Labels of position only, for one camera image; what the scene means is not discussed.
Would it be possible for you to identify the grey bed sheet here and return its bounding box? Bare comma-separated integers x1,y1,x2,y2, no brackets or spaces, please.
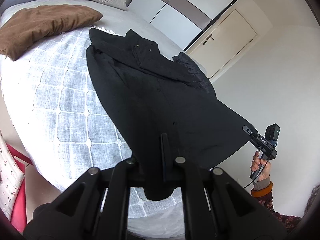
0,0,208,235

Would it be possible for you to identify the red chair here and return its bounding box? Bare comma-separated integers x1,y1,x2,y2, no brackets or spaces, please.
1,137,33,233

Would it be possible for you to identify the right forearm patterned sleeve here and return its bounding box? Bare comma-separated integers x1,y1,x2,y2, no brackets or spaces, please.
251,177,302,233

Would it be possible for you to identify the dark quilted jacket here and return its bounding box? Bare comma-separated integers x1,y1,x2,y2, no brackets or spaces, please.
172,52,210,89

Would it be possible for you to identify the large black coat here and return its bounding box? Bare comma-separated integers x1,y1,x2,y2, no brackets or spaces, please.
86,28,250,201

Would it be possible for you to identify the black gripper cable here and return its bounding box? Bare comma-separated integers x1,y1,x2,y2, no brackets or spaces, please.
241,149,272,189

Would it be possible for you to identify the right hand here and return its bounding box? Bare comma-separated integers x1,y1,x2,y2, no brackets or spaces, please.
251,151,271,181

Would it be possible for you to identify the brown pillow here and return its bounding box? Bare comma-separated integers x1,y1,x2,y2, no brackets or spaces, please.
1,4,103,61

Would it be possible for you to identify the white checked bedspread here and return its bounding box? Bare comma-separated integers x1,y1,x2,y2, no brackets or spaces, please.
0,24,186,219

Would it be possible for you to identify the white floral cushion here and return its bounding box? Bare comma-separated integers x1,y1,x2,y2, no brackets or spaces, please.
0,134,24,220

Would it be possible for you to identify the white and grey wardrobe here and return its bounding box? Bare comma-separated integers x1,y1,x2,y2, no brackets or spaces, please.
128,0,236,50

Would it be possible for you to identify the cream door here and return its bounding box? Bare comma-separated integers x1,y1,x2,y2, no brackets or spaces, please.
187,8,258,79

